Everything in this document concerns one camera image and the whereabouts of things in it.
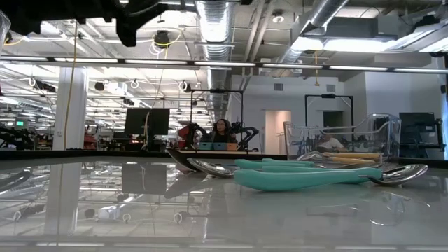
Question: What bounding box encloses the silver spiral air duct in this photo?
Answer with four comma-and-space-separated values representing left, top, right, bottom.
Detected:
272, 0, 351, 73
195, 0, 236, 122

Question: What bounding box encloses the black computer monitor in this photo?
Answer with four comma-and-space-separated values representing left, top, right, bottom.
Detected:
125, 107, 171, 137

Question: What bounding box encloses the black table frame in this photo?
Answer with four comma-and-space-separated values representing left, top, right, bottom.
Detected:
0, 149, 448, 169

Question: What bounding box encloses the black rig frame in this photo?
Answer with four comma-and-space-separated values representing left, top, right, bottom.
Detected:
304, 93, 354, 127
190, 88, 245, 141

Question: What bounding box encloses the black cabinet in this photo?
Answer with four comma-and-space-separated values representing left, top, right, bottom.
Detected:
398, 111, 445, 159

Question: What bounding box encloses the blue handled black spoon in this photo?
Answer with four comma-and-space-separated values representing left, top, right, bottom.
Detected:
165, 148, 201, 173

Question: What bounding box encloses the black ceiling device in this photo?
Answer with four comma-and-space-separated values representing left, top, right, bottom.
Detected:
153, 30, 172, 48

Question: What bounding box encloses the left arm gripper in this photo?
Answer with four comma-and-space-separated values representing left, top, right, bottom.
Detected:
80, 0, 169, 48

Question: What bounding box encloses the mint green handled silver spoon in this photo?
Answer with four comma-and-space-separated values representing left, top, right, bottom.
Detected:
186, 157, 351, 179
233, 163, 429, 193
233, 159, 311, 170
260, 157, 315, 165

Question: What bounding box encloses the red equipment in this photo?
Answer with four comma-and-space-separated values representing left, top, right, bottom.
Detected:
83, 124, 99, 151

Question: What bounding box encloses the orange handled silver spoon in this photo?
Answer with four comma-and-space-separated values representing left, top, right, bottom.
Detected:
328, 156, 378, 167
297, 150, 383, 162

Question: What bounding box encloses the person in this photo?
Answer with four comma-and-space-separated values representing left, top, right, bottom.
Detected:
316, 134, 348, 154
209, 118, 239, 144

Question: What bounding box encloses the white structural column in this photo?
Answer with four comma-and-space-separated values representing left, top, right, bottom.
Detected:
52, 66, 89, 151

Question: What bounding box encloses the LED light bar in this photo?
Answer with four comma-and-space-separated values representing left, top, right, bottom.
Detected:
0, 55, 448, 75

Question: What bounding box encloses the clear plastic container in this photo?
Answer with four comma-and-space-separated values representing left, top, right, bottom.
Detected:
282, 113, 403, 162

